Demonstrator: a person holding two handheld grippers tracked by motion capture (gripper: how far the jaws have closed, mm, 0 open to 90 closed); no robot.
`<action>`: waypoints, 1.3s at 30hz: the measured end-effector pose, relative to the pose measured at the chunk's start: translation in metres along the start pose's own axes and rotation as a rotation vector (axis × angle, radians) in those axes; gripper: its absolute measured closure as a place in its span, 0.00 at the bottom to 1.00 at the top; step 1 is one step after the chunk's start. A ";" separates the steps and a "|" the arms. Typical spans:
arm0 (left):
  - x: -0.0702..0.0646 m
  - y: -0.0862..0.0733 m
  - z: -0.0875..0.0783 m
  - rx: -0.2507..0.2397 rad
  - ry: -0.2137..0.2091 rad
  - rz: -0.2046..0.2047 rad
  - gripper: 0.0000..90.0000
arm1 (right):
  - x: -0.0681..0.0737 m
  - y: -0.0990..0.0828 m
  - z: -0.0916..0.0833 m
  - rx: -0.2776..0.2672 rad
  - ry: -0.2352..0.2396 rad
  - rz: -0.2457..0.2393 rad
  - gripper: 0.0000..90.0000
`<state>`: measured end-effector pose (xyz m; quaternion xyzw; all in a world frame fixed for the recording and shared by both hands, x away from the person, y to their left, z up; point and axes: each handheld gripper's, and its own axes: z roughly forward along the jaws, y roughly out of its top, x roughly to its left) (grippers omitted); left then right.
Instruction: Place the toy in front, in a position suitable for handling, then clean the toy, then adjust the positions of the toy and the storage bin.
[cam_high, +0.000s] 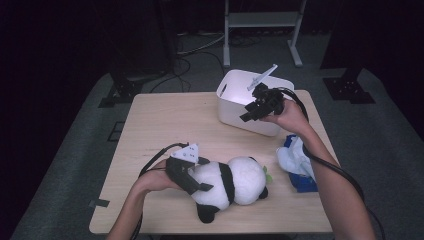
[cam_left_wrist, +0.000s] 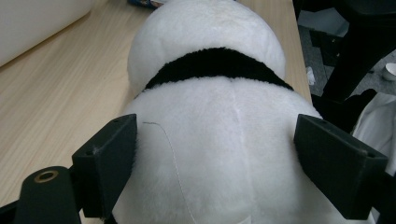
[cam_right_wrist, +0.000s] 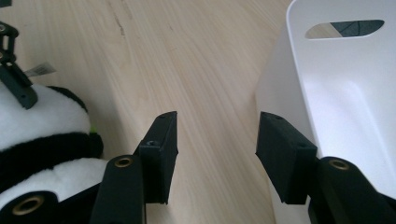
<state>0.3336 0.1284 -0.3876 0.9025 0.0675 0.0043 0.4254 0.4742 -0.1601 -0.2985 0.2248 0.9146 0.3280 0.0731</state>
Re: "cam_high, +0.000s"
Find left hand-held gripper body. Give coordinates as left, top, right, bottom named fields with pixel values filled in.
left=165, top=143, right=201, bottom=189

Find hand-held gripper cable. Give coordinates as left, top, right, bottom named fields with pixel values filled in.
left=130, top=142, right=190, bottom=240
left=276, top=87, right=386, bottom=240

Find black floor cables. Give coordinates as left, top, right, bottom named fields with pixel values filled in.
left=149, top=29, right=228, bottom=94

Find white plastic bin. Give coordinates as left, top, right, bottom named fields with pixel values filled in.
left=215, top=68, right=296, bottom=138

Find white metal stand frame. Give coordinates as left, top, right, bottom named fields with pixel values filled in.
left=223, top=0, right=308, bottom=68

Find white wet wipe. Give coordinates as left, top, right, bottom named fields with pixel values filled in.
left=275, top=136, right=316, bottom=181

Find person's left hand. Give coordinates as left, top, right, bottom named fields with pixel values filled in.
left=134, top=159, right=183, bottom=193

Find panda plush toy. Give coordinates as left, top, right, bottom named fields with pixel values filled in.
left=189, top=155, right=274, bottom=224

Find left hand-held gripper cable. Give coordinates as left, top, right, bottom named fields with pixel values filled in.
left=130, top=142, right=190, bottom=240

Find person's right hand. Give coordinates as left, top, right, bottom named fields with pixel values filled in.
left=261, top=99, right=313, bottom=136

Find right hand-held gripper cable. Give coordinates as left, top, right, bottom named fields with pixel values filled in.
left=276, top=87, right=386, bottom=240

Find black stand base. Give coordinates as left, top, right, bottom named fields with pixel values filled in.
left=98, top=59, right=144, bottom=108
left=322, top=66, right=376, bottom=105

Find black tape strip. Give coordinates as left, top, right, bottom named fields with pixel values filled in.
left=89, top=198, right=110, bottom=208

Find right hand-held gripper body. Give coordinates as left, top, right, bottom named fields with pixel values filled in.
left=247, top=63, right=286, bottom=118

